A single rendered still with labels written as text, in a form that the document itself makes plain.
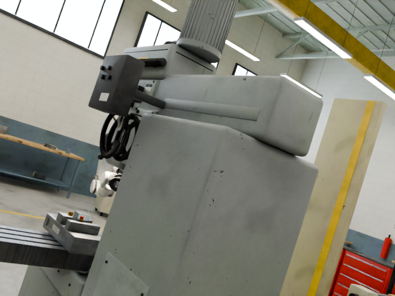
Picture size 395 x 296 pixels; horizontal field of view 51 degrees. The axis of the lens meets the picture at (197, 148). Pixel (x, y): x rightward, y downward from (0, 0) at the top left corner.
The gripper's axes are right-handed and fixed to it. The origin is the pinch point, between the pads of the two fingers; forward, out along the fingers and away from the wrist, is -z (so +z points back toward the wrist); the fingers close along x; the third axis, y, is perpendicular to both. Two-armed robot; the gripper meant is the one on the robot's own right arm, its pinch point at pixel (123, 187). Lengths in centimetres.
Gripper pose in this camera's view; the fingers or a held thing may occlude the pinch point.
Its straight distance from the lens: 200.4
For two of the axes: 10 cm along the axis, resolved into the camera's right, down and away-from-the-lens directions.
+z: -3.6, -0.8, 9.3
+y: -3.1, 9.5, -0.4
